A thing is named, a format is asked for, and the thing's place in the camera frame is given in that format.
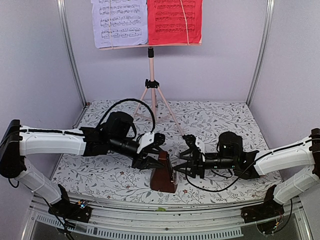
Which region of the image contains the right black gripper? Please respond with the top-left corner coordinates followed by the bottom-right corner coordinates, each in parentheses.
top-left (174, 148), bottom-right (237, 179)

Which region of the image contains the brown wooden metronome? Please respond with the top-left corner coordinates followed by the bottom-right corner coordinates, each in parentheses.
top-left (150, 151), bottom-right (178, 193)

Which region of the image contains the pink music stand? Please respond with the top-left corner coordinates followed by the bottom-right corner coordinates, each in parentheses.
top-left (97, 0), bottom-right (203, 140)

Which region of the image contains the purple sheet music page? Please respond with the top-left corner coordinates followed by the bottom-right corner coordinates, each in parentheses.
top-left (91, 0), bottom-right (148, 49)

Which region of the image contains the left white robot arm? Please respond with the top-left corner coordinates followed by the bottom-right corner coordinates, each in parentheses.
top-left (0, 111), bottom-right (165, 217)

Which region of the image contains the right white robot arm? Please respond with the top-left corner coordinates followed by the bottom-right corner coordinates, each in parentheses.
top-left (174, 128), bottom-right (320, 218)

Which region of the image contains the floral table mat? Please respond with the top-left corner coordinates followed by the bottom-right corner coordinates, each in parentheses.
top-left (52, 101), bottom-right (282, 205)

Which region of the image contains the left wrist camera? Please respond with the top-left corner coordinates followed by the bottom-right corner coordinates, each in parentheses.
top-left (136, 132), bottom-right (166, 154)

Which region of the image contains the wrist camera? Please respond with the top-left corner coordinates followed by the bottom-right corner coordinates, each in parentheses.
top-left (136, 132), bottom-right (166, 154)
top-left (182, 134), bottom-right (205, 154)

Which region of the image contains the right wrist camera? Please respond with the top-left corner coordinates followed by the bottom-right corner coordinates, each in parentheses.
top-left (182, 134), bottom-right (205, 154)

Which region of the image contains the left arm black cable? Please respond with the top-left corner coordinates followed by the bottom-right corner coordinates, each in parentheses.
top-left (97, 97), bottom-right (156, 137)

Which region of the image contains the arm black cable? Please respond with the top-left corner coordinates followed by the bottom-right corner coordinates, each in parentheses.
top-left (185, 149), bottom-right (266, 193)
top-left (97, 97), bottom-right (156, 137)

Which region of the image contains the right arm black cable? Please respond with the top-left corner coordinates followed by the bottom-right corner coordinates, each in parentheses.
top-left (185, 149), bottom-right (266, 193)

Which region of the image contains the aluminium front rail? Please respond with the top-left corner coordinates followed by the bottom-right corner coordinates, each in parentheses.
top-left (21, 196), bottom-right (313, 240)

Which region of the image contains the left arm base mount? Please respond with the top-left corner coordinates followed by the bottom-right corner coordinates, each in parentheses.
top-left (48, 199), bottom-right (93, 223)

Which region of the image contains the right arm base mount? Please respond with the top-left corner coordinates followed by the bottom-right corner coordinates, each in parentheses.
top-left (240, 200), bottom-right (285, 223)

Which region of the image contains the right metal frame post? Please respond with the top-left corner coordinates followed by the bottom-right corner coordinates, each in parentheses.
top-left (246, 0), bottom-right (275, 107)

